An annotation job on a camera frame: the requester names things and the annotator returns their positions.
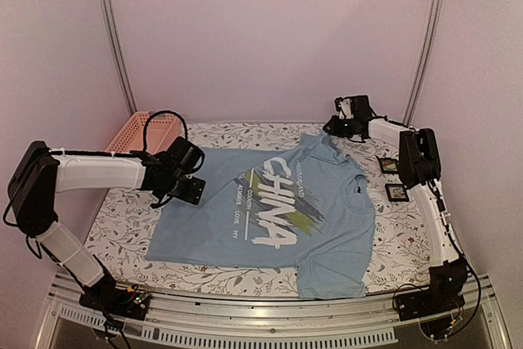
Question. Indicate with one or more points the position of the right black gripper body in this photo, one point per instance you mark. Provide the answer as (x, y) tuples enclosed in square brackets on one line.
[(343, 130)]

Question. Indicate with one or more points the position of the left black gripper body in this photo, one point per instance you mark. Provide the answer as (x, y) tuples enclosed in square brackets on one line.
[(178, 190)]

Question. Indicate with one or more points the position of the light blue t-shirt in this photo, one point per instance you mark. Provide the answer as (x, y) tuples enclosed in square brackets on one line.
[(306, 208)]

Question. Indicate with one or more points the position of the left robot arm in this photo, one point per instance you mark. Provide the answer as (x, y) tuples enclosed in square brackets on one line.
[(51, 187)]

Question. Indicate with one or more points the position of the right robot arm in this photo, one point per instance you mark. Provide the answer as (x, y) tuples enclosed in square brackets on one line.
[(419, 171)]

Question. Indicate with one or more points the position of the pink perforated plastic basket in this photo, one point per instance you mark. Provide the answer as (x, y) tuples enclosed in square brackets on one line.
[(161, 132)]

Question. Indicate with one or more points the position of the floral patterned table mat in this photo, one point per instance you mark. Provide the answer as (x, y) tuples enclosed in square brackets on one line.
[(404, 245)]

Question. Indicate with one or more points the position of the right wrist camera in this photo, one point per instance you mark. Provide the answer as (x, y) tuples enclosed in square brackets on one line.
[(353, 107)]

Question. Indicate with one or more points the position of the far black brooch frame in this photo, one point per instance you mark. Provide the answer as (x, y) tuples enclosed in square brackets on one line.
[(388, 165)]

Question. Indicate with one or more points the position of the black brooch frame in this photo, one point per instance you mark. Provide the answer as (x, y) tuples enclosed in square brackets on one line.
[(388, 165), (396, 193)]

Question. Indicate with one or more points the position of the near black brooch frame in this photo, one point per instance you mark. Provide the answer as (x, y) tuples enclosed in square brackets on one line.
[(396, 193)]

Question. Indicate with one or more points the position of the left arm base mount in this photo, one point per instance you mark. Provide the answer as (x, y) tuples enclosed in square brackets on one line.
[(131, 302)]

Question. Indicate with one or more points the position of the front aluminium rail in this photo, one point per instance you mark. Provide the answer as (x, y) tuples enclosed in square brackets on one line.
[(200, 320)]

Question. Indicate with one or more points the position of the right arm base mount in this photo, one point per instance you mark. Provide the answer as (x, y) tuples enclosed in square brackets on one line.
[(412, 302)]

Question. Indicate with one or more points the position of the right aluminium frame post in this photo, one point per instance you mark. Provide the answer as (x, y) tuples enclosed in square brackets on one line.
[(423, 60)]

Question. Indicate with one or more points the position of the aluminium frame post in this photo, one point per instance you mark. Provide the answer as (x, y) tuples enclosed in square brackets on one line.
[(111, 27), (423, 60)]

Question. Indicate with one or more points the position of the left aluminium frame post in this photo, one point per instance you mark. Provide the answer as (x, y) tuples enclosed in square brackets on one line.
[(111, 27)]

